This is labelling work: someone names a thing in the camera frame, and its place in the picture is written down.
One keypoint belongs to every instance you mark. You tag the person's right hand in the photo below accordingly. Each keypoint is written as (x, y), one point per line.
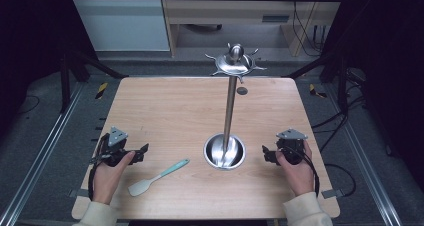
(298, 176)

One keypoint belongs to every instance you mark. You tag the person's left hand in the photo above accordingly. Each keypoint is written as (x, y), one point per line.
(107, 177)

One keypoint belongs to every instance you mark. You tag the aluminium floor rail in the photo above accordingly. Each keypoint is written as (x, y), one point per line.
(363, 156)
(36, 156)

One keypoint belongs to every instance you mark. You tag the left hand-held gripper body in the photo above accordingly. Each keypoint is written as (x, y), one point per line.
(115, 142)

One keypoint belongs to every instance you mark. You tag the yellow black striped tape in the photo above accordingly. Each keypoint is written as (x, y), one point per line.
(315, 91)
(101, 89)

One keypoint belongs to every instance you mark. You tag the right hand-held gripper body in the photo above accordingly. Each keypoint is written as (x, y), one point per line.
(292, 145)

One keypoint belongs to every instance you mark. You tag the dark round table grommet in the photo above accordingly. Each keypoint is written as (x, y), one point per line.
(242, 91)

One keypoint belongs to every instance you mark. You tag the white cabinet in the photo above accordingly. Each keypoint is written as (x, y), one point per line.
(123, 24)

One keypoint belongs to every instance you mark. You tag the steel utensil rack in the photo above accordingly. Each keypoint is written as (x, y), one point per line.
(230, 112)

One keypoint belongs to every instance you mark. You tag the black metal frame stand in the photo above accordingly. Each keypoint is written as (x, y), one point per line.
(75, 72)
(333, 72)

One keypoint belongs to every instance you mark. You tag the grey table edge bracket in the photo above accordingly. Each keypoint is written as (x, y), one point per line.
(74, 193)
(332, 193)

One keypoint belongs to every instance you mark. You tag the light wooden desk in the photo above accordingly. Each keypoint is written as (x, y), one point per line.
(233, 19)

